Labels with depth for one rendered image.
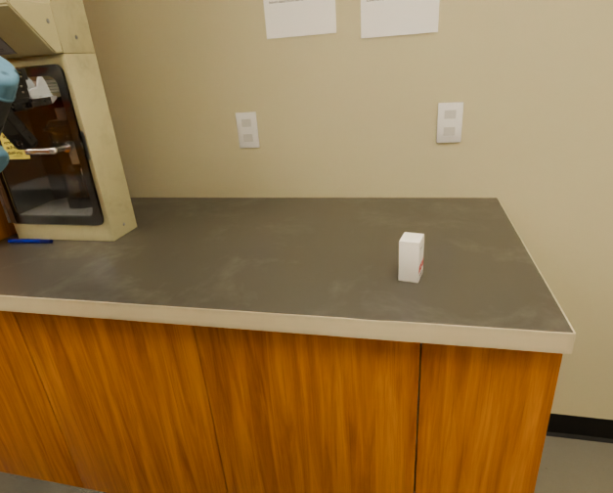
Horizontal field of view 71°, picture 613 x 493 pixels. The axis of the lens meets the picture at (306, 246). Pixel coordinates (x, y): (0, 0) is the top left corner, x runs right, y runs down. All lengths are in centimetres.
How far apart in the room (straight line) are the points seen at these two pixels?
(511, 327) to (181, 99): 121
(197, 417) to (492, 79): 117
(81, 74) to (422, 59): 90
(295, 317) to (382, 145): 76
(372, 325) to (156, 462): 73
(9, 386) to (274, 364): 74
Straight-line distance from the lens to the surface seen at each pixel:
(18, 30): 119
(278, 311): 80
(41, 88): 118
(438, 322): 77
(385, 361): 85
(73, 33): 126
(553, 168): 146
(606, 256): 161
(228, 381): 98
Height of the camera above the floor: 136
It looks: 23 degrees down
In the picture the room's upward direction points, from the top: 4 degrees counter-clockwise
